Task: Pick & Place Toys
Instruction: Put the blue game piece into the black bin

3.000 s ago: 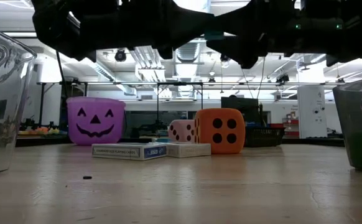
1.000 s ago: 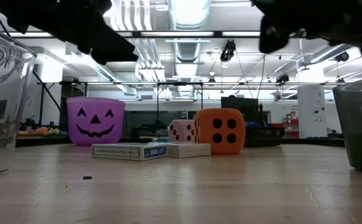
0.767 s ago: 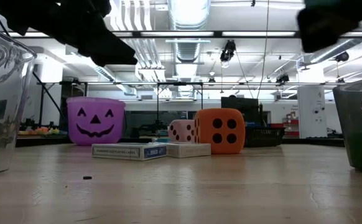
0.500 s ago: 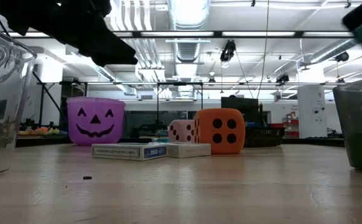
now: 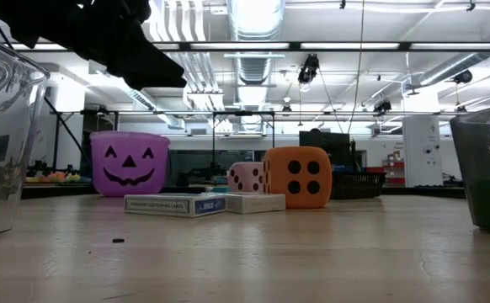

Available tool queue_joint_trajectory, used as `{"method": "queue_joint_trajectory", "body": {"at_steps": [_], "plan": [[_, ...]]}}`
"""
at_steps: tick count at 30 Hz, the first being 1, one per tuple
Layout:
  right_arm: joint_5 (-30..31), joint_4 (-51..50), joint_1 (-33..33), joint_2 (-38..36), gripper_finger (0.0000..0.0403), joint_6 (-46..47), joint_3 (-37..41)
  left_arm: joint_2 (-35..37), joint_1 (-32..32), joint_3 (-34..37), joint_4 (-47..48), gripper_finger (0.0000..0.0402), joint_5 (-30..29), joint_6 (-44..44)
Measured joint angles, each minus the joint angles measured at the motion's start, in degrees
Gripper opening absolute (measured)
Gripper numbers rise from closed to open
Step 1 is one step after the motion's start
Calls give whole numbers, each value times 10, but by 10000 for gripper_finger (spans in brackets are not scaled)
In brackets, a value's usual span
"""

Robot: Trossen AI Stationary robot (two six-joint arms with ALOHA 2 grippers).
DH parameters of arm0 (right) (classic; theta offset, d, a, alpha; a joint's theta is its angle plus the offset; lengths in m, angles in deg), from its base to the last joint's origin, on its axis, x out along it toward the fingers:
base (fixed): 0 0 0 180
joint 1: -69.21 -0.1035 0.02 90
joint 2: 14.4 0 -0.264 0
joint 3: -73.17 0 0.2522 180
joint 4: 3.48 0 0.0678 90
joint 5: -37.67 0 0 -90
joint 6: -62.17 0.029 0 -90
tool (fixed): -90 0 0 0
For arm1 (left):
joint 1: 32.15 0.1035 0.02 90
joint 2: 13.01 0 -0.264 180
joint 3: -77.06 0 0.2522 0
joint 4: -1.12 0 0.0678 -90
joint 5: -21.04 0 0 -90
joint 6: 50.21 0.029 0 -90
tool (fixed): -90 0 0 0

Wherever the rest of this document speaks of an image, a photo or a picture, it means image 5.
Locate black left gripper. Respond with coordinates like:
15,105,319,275
71,0,189,92

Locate blue playing card box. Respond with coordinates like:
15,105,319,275
123,192,227,219

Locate pink foam die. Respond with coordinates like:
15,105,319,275
226,161,267,194

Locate white playing card box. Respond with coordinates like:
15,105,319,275
224,192,287,215

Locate orange foam die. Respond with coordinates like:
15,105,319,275
263,146,333,210

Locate purple jack-o-lantern bucket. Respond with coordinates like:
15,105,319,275
89,130,172,198

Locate colourful toy pile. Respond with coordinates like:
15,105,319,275
24,170,93,184

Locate black monitor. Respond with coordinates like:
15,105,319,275
298,130,352,167

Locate black ceiling fixture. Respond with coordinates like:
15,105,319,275
372,99,393,115

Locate black mesh basket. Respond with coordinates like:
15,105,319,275
331,171,387,200

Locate red storage shelf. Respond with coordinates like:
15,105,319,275
381,151,406,186

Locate white pillar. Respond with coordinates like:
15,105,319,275
402,114,445,188

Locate black ceiling spotlight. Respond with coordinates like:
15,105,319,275
454,68,474,85

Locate grey plastic bin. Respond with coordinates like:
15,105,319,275
450,102,490,236

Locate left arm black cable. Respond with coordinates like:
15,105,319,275
42,95,93,165

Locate distant black metal frame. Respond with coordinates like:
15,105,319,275
51,109,490,169

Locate silver ventilation duct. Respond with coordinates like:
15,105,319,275
226,0,287,85

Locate black aluminium table frame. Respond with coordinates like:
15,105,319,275
20,183,467,200

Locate black hanging ceiling camera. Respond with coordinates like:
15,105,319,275
296,53,321,85

